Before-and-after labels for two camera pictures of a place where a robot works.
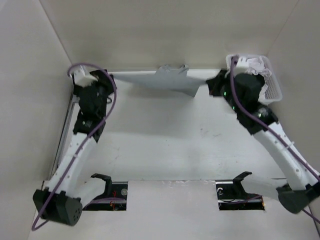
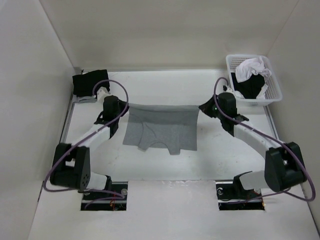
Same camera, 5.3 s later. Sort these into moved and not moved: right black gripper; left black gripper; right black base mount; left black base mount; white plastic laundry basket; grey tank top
Moved: right black gripper; left black gripper; grey tank top
Not moved: white plastic laundry basket; right black base mount; left black base mount
